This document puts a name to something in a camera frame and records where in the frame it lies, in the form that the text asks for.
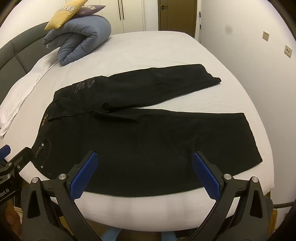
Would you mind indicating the purple pillow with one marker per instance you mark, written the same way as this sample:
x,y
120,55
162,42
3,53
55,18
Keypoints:
x,y
92,10

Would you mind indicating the yellow pillow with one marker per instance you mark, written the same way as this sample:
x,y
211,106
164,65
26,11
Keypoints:
x,y
62,16

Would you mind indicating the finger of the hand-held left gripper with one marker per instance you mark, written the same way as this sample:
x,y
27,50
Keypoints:
x,y
22,157
4,151

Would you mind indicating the grey padded headboard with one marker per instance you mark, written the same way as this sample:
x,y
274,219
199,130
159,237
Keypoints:
x,y
18,51

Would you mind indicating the rolled blue duvet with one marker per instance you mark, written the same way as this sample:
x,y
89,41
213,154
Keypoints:
x,y
87,32

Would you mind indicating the beige wall socket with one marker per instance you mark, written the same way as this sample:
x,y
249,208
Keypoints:
x,y
266,34
288,50

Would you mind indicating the black pants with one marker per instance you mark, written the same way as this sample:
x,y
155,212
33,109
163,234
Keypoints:
x,y
138,143

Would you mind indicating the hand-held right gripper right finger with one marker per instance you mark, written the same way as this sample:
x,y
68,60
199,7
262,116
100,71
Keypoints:
x,y
207,176

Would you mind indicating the white folded sheet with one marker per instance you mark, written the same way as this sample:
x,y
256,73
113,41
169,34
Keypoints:
x,y
20,92

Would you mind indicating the light blue object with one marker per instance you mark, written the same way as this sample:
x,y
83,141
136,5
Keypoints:
x,y
114,235

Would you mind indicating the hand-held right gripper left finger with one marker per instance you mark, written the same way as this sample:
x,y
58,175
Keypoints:
x,y
84,176

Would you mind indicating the white bed sheet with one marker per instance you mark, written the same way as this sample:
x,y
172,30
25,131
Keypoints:
x,y
150,51

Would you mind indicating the white wardrobe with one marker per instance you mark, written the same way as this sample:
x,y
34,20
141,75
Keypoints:
x,y
134,14

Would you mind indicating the white pole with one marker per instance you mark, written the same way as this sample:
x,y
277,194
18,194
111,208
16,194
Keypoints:
x,y
200,25

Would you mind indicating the brown door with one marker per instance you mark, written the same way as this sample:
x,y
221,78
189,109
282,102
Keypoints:
x,y
178,16

